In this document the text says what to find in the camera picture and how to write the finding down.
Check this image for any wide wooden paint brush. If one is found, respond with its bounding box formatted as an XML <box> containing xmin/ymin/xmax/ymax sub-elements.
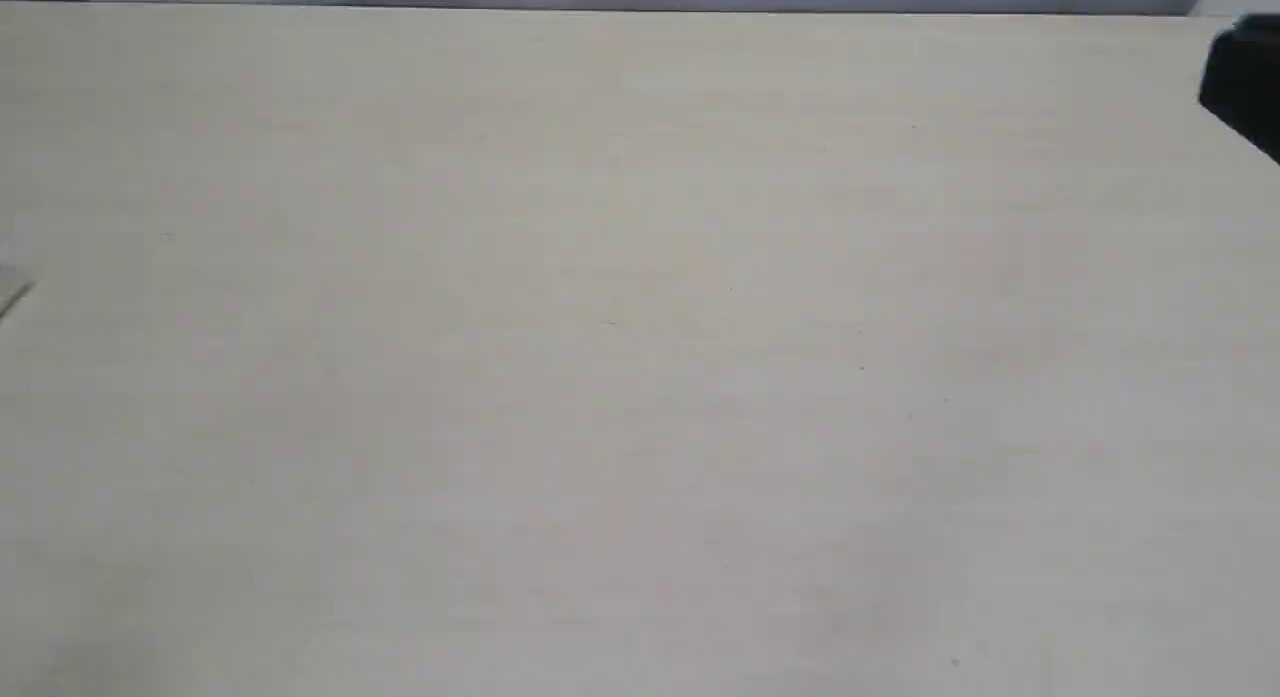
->
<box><xmin>0</xmin><ymin>263</ymin><xmax>36</xmax><ymax>322</ymax></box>

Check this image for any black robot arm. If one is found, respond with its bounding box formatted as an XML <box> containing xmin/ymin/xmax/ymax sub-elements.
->
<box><xmin>1198</xmin><ymin>13</ymin><xmax>1279</xmax><ymax>162</ymax></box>

